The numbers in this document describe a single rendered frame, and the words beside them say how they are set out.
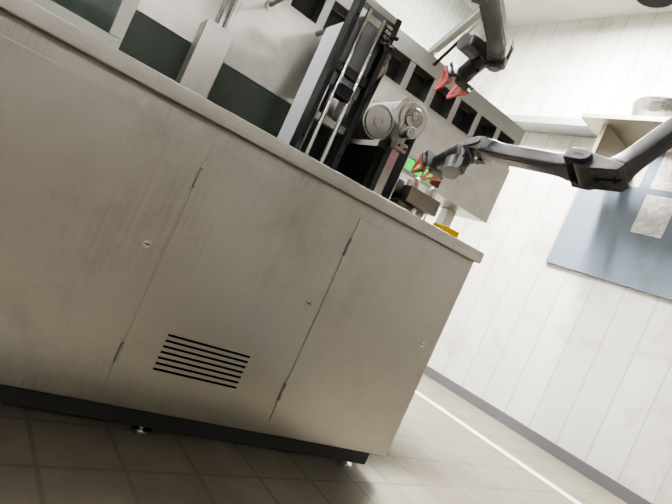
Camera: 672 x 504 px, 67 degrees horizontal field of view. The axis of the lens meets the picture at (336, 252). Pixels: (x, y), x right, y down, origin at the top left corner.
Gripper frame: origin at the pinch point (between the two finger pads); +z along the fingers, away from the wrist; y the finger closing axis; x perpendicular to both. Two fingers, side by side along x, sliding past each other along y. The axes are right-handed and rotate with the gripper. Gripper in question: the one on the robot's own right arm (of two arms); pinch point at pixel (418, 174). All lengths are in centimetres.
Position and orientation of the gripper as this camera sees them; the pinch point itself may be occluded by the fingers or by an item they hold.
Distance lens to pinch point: 184.8
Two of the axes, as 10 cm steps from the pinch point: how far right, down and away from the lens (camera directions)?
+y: 7.8, 3.3, 5.3
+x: 0.9, -9.0, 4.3
